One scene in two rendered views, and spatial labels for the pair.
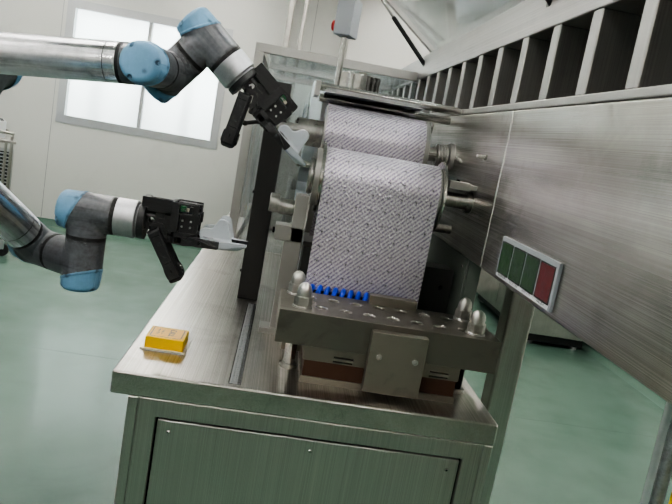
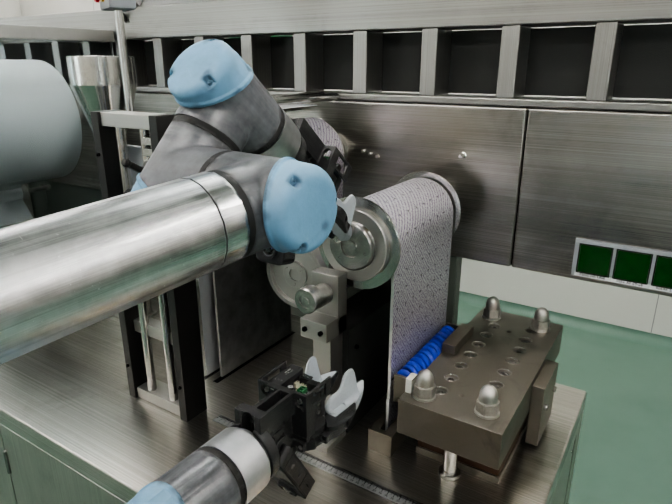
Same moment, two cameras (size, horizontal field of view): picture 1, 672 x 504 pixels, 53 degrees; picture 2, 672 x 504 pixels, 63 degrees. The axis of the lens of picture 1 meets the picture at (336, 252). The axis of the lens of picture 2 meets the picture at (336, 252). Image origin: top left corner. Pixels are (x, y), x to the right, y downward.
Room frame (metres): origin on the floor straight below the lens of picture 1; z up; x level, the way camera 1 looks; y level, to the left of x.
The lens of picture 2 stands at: (0.93, 0.72, 1.51)
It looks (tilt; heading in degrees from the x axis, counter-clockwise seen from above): 19 degrees down; 308
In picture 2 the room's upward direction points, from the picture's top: straight up
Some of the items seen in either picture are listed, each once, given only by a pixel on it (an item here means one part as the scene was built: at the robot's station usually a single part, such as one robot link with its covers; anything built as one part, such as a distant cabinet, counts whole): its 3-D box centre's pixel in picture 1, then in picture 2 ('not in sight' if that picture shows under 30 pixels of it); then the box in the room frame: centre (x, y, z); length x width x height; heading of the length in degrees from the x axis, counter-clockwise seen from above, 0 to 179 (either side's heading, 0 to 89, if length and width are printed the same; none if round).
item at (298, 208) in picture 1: (282, 263); (323, 362); (1.44, 0.11, 1.05); 0.06 x 0.05 x 0.31; 96
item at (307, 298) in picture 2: (274, 202); (308, 299); (1.43, 0.15, 1.18); 0.04 x 0.02 x 0.04; 6
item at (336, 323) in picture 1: (383, 328); (489, 372); (1.24, -0.11, 1.00); 0.40 x 0.16 x 0.06; 96
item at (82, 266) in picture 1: (77, 260); not in sight; (1.31, 0.50, 1.01); 0.11 x 0.08 x 0.11; 64
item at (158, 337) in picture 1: (167, 338); not in sight; (1.22, 0.28, 0.91); 0.07 x 0.07 x 0.02; 6
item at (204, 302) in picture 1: (299, 264); (60, 313); (2.34, 0.12, 0.88); 2.52 x 0.66 x 0.04; 6
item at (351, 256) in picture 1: (366, 270); (420, 321); (1.36, -0.07, 1.08); 0.23 x 0.01 x 0.18; 96
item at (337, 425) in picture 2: (197, 241); (327, 420); (1.30, 0.27, 1.09); 0.09 x 0.05 x 0.02; 86
